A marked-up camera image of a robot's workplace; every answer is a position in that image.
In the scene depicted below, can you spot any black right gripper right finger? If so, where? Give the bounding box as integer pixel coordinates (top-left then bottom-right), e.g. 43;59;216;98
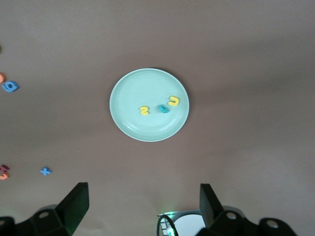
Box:
196;183;299;236

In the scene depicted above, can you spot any green plate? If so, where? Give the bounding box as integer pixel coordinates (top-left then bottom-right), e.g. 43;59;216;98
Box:
109;68;190;143

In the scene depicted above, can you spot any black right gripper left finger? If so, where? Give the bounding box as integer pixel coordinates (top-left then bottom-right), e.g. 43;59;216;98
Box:
0;182;89;236

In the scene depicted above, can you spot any yellow letter u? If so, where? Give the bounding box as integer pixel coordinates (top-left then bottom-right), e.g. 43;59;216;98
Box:
167;95;181;107

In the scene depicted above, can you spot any blue digit nine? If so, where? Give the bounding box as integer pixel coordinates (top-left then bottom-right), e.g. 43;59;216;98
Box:
1;80;20;93

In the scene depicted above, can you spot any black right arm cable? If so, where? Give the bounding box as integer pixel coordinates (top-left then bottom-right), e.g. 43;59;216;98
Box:
157;213;177;236

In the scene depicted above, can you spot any brown table cover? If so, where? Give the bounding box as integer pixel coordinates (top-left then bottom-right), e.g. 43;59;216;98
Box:
0;0;315;236

